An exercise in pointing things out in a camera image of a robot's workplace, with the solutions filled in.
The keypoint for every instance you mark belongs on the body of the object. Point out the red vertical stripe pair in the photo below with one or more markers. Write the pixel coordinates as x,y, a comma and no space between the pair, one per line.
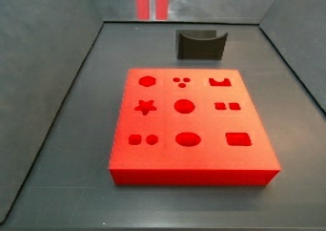
160,9

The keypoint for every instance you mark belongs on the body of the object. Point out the black curved foam holder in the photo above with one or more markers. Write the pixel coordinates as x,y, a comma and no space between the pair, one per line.
200,44

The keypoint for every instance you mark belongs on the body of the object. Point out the red foam shape board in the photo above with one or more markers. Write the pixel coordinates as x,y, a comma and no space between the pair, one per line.
188,131

